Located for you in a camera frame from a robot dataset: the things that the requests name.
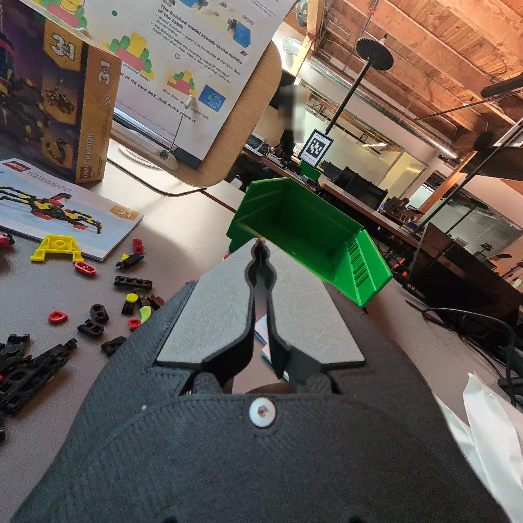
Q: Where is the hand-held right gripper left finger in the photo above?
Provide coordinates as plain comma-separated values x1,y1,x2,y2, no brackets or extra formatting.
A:
156,240,260,385

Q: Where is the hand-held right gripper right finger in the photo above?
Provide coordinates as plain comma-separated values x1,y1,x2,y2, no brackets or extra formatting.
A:
260,240,366,386

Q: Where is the pile of lego pieces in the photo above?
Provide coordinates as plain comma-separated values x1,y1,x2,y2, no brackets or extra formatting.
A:
0,232,166,442

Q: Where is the purple lego set box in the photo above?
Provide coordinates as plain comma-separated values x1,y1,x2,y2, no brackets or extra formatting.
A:
0,0,122,185

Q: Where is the closed instruction booklet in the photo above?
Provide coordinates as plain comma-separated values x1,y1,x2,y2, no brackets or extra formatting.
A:
252,315,275,362

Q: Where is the green plastic bin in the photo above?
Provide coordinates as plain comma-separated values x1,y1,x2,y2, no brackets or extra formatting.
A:
227,178,394,309

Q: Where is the small marker tag card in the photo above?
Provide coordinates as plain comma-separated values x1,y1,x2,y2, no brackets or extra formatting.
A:
299,129,334,169

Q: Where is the open spider instruction booklet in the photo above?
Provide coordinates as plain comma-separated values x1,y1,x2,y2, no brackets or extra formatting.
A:
0,160,144,262

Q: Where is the crumpled white paper bag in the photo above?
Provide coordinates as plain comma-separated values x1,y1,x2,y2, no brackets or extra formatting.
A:
433,372,523,523

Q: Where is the printed instruction sheet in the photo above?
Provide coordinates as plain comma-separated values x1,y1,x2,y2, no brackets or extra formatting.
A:
21,0,299,162

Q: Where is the black round-top pole stand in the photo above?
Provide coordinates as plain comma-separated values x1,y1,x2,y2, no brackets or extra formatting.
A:
323,37,394,136

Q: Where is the black cable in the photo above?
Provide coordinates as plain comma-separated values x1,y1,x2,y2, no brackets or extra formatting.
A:
421,305,523,386

